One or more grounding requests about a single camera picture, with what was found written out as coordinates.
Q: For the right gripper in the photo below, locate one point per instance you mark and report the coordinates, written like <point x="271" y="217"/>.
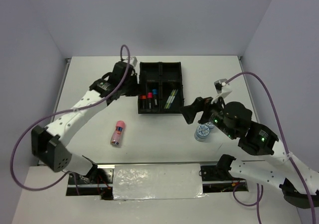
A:
<point x="201" y="103"/>

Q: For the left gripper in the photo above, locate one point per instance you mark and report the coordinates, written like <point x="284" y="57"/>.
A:
<point x="134" y="92"/>

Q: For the orange tip black highlighter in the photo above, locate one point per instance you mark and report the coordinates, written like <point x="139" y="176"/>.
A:
<point x="144" y="103"/>

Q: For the pink tip black highlighter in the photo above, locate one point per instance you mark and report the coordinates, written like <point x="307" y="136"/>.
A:
<point x="149" y="103"/>

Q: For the blue tip black highlighter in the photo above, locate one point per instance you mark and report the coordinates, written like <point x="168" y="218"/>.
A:
<point x="155" y="100"/>

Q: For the blue slim pen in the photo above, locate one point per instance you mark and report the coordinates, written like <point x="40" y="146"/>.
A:
<point x="174" y="95"/>

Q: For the green slim pen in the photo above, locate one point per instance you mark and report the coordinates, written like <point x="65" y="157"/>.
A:
<point x="171" y="95"/>

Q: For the pink bottle of pens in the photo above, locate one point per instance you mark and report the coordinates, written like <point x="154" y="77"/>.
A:
<point x="117" y="134"/>

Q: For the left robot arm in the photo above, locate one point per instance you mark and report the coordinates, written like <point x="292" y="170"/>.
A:
<point x="49" y="144"/>

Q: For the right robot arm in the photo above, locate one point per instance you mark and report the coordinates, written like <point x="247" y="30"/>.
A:
<point x="298" y="183"/>

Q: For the black compartment tray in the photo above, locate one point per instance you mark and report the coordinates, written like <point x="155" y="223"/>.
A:
<point x="164" y="77"/>

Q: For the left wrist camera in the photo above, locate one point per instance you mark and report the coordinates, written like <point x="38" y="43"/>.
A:
<point x="132" y="61"/>

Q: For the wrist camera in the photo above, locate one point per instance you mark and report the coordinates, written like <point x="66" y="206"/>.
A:
<point x="132" y="61"/>
<point x="223" y="90"/>

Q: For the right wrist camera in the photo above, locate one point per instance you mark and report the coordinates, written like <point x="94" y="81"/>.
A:
<point x="223" y="90"/>

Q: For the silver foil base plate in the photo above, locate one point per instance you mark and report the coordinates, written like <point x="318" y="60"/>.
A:
<point x="157" y="182"/>

